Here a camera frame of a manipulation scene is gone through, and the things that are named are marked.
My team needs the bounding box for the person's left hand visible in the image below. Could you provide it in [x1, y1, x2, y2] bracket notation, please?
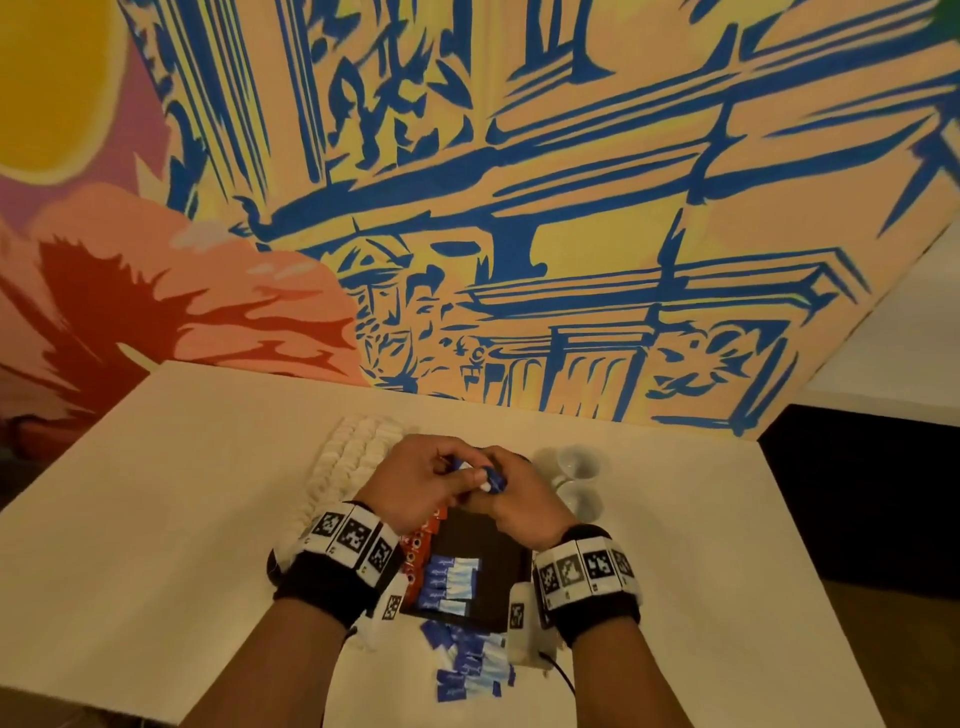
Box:
[355, 435, 494, 536]

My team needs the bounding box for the person's right hand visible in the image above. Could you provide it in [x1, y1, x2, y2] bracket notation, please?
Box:
[457, 445, 579, 552]

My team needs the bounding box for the row of red Nescafe sachets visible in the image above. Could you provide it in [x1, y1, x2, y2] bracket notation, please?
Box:
[393, 510, 452, 590]

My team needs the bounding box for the row of tea bags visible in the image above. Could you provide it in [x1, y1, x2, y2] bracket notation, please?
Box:
[270, 414, 410, 579]

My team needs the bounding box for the dark brown tray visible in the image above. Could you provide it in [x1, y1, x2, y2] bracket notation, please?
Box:
[270, 495, 536, 635]

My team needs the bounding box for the pile of blue sugar sachets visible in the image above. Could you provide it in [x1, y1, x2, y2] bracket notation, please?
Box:
[420, 618, 519, 704]

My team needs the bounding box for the person's right forearm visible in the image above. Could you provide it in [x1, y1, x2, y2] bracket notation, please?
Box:
[573, 615, 695, 728]

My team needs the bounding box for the person's left forearm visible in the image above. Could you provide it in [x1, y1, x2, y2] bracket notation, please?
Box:
[180, 597, 350, 728]

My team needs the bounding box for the small white cup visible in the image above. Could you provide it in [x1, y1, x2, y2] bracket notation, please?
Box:
[558, 481, 606, 524]
[537, 445, 590, 482]

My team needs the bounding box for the black right wristband with markers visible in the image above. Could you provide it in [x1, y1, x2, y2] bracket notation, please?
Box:
[531, 525, 644, 647]

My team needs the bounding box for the black wristband with markers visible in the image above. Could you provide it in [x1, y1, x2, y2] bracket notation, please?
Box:
[274, 499, 404, 629]
[531, 525, 644, 647]

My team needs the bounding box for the black left wristband with markers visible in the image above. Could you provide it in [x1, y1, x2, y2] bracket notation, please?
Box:
[274, 499, 404, 629]

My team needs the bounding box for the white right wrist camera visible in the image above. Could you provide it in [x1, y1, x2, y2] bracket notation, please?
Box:
[502, 577, 554, 669]

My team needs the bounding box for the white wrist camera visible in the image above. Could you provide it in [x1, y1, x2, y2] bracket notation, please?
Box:
[357, 577, 410, 647]
[502, 577, 554, 669]

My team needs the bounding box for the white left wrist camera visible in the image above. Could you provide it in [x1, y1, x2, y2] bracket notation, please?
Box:
[357, 577, 410, 647]

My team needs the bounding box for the black right camera cable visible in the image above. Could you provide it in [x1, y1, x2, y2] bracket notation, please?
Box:
[537, 652, 579, 696]

